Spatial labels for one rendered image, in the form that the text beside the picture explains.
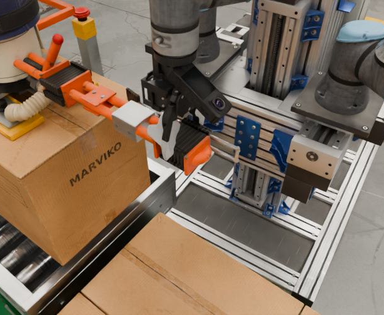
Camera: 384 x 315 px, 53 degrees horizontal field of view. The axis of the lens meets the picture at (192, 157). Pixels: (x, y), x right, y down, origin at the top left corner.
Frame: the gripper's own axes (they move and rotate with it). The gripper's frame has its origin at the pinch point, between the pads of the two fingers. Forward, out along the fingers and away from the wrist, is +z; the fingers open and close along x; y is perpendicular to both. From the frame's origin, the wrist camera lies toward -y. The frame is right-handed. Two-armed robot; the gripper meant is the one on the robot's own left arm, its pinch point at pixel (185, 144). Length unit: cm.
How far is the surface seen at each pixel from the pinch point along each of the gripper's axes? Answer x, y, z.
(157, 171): -32, 39, 61
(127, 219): -8, 33, 61
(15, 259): 24, 55, 67
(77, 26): -47, 91, 21
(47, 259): 18, 46, 67
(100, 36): -165, 226, 117
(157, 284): 2, 10, 67
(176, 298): 2, 2, 67
